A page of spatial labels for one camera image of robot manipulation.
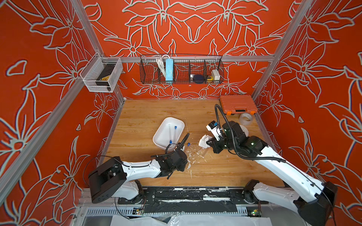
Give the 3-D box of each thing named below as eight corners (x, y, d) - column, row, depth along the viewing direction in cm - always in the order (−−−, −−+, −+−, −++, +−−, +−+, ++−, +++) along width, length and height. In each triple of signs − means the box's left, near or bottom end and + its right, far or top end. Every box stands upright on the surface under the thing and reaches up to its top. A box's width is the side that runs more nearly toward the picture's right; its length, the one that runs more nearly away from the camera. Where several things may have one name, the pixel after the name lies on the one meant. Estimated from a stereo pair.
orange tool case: (223, 115, 110) (225, 111, 107) (219, 98, 123) (220, 94, 119) (256, 115, 110) (259, 111, 106) (248, 97, 123) (250, 94, 119)
